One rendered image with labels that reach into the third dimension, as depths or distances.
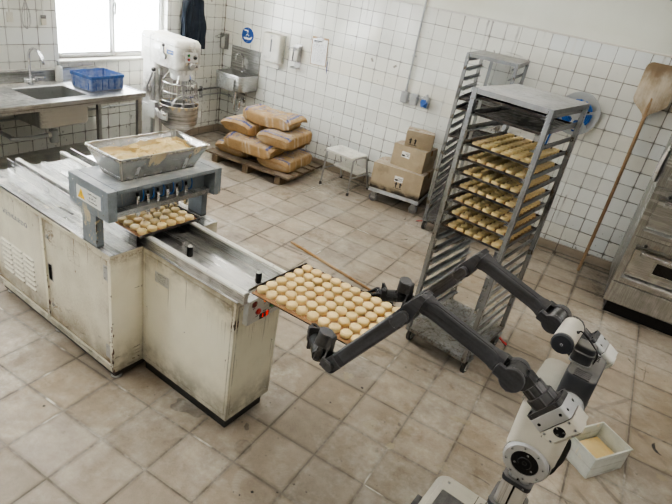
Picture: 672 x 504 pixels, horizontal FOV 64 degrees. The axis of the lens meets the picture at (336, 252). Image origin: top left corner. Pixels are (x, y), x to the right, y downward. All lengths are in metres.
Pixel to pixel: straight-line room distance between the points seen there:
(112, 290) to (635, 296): 4.17
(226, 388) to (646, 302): 3.73
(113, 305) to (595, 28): 4.81
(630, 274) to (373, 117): 3.29
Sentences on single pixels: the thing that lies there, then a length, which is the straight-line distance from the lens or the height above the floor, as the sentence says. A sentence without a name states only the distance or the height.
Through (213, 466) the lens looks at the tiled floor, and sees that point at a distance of 2.94.
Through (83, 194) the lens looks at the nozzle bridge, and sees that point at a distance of 2.90.
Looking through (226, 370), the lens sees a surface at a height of 0.42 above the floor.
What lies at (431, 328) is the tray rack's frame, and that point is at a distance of 3.91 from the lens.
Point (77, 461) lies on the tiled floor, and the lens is 3.02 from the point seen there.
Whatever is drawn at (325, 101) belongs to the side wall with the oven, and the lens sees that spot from 6.89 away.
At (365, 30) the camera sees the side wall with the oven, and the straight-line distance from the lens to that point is 6.59.
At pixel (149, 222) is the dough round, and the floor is 0.92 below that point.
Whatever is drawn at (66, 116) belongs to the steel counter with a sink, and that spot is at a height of 0.71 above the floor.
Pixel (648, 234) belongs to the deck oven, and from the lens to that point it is 5.01.
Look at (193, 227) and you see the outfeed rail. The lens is 3.09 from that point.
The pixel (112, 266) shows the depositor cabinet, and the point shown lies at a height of 0.78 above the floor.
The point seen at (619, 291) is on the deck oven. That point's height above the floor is 0.24.
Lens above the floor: 2.26
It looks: 27 degrees down
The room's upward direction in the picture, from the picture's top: 11 degrees clockwise
